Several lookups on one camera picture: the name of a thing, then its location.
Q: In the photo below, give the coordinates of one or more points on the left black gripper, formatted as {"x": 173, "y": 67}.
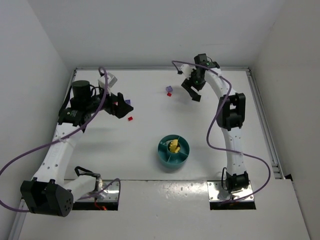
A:
{"x": 114, "y": 105}

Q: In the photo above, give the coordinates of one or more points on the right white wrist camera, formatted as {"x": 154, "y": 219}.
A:
{"x": 186, "y": 70}

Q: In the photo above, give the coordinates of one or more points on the lavender lego brick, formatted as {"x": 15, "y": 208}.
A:
{"x": 169, "y": 89}

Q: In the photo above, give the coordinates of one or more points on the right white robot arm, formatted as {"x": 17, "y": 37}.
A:
{"x": 230, "y": 115}

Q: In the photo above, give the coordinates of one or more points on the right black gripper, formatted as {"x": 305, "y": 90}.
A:
{"x": 191, "y": 85}

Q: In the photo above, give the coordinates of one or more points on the metal base plate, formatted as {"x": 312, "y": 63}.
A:
{"x": 108, "y": 191}
{"x": 217, "y": 194}

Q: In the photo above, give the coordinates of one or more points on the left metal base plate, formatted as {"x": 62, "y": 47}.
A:
{"x": 108, "y": 191}

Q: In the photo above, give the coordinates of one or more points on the teal divided round container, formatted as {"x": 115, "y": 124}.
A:
{"x": 173, "y": 161}

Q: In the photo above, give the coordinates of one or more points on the small yellow lego brick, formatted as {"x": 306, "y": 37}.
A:
{"x": 174, "y": 143}

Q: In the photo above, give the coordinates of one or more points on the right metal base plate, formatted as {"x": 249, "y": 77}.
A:
{"x": 217, "y": 194}

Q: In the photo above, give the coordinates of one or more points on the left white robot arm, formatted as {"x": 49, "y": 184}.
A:
{"x": 47, "y": 193}

